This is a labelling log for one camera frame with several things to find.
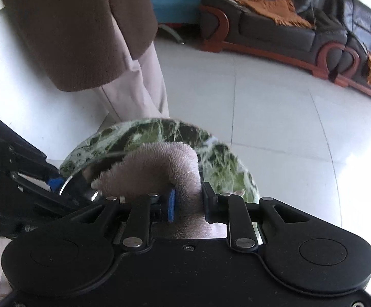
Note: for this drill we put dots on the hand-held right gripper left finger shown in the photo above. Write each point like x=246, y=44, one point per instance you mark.
x=171, y=204

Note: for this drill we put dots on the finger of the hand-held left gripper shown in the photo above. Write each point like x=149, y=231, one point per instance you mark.
x=55, y=184
x=54, y=203

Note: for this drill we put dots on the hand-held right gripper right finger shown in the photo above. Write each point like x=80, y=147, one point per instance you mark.
x=208, y=203

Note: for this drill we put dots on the stainless steel bowl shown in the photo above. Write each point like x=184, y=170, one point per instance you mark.
x=80, y=182

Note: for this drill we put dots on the pink fluffy towel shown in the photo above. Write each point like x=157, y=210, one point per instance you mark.
x=159, y=160

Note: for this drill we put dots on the round green marble table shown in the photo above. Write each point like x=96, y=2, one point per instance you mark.
x=227, y=172

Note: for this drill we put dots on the long dark leather sofa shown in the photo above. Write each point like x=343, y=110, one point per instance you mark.
x=268, y=35

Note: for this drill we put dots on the large orange fringed cloth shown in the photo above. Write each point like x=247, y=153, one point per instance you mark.
x=275, y=9

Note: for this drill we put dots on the blue cabinet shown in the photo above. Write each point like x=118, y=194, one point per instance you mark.
x=179, y=0

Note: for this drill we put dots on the short dark leather sofa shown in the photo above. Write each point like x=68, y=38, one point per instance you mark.
x=364, y=22

